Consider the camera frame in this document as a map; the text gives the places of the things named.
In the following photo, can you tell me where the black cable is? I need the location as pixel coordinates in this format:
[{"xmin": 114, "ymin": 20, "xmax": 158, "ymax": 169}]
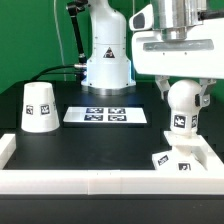
[{"xmin": 30, "ymin": 63, "xmax": 88, "ymax": 82}]

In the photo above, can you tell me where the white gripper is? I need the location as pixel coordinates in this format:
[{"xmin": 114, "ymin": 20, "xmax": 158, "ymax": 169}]
[{"xmin": 129, "ymin": 3, "xmax": 224, "ymax": 107}]

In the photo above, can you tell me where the white marker tag plate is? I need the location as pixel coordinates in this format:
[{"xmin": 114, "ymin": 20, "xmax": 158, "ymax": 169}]
[{"xmin": 63, "ymin": 107, "xmax": 147, "ymax": 124}]

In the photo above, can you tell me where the white lamp shade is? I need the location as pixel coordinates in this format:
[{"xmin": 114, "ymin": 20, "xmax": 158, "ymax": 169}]
[{"xmin": 21, "ymin": 82, "xmax": 60, "ymax": 133}]

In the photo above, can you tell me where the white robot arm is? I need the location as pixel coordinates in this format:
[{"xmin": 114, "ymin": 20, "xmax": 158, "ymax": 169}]
[{"xmin": 83, "ymin": 0, "xmax": 224, "ymax": 107}]

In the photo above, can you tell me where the white U-shaped fence frame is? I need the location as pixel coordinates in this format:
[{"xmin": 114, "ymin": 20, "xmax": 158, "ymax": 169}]
[{"xmin": 0, "ymin": 134, "xmax": 224, "ymax": 195}]

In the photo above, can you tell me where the white lamp base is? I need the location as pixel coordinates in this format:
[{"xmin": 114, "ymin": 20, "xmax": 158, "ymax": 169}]
[{"xmin": 151, "ymin": 130, "xmax": 224, "ymax": 172}]

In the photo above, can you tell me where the white lamp bulb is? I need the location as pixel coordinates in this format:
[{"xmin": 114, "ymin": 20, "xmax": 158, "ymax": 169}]
[{"xmin": 168, "ymin": 80, "xmax": 201, "ymax": 136}]

